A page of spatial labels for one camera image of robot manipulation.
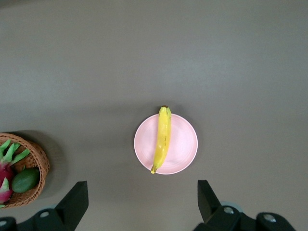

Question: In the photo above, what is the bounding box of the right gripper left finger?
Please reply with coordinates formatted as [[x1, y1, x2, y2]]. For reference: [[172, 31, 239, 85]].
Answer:
[[0, 181, 89, 231]]

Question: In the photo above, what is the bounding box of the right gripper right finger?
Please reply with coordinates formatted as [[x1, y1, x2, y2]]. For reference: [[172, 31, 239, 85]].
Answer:
[[194, 180, 296, 231]]

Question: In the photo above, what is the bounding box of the green avocado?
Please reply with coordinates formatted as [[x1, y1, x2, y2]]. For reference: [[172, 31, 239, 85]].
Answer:
[[11, 167, 40, 193]]

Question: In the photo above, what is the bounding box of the pink dragon fruit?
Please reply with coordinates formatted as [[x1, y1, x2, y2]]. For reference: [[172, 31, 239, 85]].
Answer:
[[0, 139, 31, 209]]

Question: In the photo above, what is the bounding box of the yellow banana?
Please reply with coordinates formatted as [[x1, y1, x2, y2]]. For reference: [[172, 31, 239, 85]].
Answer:
[[151, 105, 172, 174]]

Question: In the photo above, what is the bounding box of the brown wicker basket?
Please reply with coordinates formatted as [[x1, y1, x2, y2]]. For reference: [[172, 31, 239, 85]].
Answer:
[[0, 132, 51, 209]]

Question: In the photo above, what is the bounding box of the pink plate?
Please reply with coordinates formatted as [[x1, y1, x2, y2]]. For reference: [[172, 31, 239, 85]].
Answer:
[[134, 114, 198, 175]]

